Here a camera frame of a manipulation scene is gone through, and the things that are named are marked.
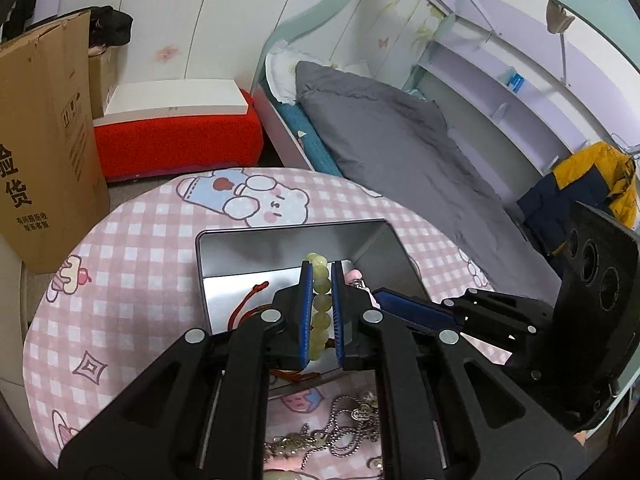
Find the dark hanging coat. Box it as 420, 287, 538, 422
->
7, 0, 61, 41

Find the teal bunk bed frame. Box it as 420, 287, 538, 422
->
250, 0, 640, 191

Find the purple wall shelf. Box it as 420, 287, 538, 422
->
415, 10, 621, 171

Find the teal bed sheet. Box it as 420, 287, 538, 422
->
277, 102, 346, 176

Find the large cardboard box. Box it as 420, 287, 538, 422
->
0, 10, 111, 275

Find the white pillow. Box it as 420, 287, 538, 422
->
265, 42, 326, 106

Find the black bag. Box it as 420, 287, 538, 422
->
89, 6, 135, 47

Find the silver chain necklace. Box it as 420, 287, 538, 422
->
265, 392, 383, 467

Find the grey blanket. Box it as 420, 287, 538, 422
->
295, 60, 563, 301

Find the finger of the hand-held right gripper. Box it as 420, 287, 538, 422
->
440, 287, 557, 333
372, 287, 518, 358

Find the yellow and navy jacket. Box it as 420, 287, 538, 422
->
517, 141, 638, 261

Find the pink checkered tablecloth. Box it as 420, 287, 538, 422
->
22, 166, 516, 480

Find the small cardboard box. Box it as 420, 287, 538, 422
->
89, 47, 119, 120

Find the red storage ottoman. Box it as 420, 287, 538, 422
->
94, 89, 265, 181

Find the red cord bracelet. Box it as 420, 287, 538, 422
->
227, 282, 273, 332

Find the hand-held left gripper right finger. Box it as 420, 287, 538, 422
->
330, 259, 588, 480

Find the white board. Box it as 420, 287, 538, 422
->
94, 80, 250, 122

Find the green bead bracelet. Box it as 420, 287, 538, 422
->
302, 251, 333, 361

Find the brown hanging pouch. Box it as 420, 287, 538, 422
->
547, 0, 576, 33

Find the silver metal tin box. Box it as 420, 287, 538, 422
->
195, 219, 431, 388

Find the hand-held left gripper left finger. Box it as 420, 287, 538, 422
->
59, 260, 316, 480

